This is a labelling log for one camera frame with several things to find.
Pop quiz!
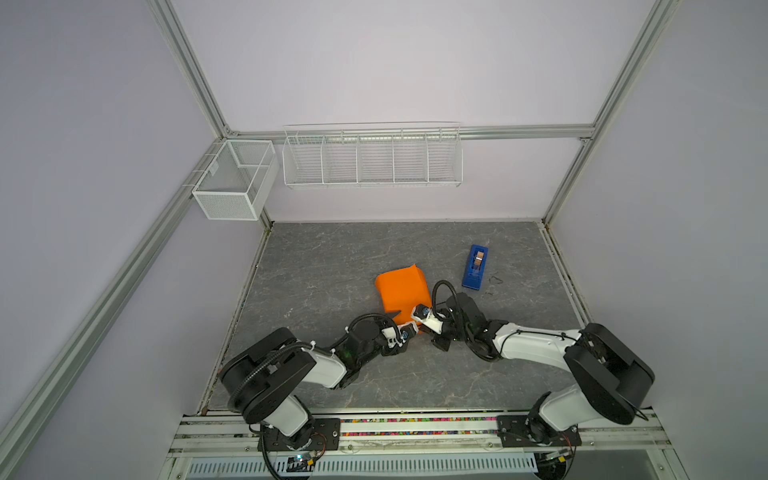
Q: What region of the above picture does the aluminium corner frame post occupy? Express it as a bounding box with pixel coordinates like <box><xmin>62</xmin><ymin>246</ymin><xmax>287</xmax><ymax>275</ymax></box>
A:
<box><xmin>146</xmin><ymin>0</ymin><xmax>232</xmax><ymax>138</ymax></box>

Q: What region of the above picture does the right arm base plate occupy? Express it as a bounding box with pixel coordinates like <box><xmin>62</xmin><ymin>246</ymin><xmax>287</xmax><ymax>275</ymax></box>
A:
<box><xmin>496</xmin><ymin>414</ymin><xmax>582</xmax><ymax>448</ymax></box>

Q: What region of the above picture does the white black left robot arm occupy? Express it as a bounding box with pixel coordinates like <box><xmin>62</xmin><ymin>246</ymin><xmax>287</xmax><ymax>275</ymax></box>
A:
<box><xmin>218</xmin><ymin>313</ymin><xmax>416</xmax><ymax>438</ymax></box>

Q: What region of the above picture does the white wire wall shelf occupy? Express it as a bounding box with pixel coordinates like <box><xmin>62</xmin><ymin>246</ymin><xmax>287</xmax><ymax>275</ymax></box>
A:
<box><xmin>283</xmin><ymin>122</ymin><xmax>464</xmax><ymax>188</ymax></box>

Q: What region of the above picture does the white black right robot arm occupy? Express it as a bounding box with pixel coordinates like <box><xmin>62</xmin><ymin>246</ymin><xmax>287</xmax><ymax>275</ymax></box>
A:
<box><xmin>412</xmin><ymin>280</ymin><xmax>655</xmax><ymax>444</ymax></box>

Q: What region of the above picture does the orange wrapping paper sheet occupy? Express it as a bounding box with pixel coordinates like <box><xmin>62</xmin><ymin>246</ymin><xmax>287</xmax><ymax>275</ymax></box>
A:
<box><xmin>375</xmin><ymin>265</ymin><xmax>432</xmax><ymax>328</ymax></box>

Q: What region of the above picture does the aluminium front rail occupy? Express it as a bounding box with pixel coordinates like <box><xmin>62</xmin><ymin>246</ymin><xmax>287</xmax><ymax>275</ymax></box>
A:
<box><xmin>167</xmin><ymin>410</ymin><xmax>672</xmax><ymax>458</ymax></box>

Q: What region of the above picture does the white vented cable duct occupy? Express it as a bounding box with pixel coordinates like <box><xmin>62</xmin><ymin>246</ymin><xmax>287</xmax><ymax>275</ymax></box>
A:
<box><xmin>186</xmin><ymin>452</ymin><xmax>538</xmax><ymax>479</ymax></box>

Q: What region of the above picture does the blue tape dispenser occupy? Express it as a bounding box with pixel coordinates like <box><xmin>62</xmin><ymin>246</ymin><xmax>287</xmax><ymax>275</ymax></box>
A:
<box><xmin>462</xmin><ymin>244</ymin><xmax>488</xmax><ymax>291</ymax></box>

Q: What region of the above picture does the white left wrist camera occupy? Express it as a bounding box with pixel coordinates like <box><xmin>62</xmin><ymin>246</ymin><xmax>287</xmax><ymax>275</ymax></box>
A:
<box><xmin>382</xmin><ymin>322</ymin><xmax>419</xmax><ymax>350</ymax></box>

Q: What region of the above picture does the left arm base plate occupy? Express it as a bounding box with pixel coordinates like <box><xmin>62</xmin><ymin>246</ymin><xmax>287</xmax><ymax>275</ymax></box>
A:
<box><xmin>259</xmin><ymin>417</ymin><xmax>341</xmax><ymax>452</ymax></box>

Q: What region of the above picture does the white mesh side basket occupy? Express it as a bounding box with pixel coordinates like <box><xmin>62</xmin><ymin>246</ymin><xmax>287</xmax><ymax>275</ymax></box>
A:
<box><xmin>192</xmin><ymin>140</ymin><xmax>280</xmax><ymax>221</ymax></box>

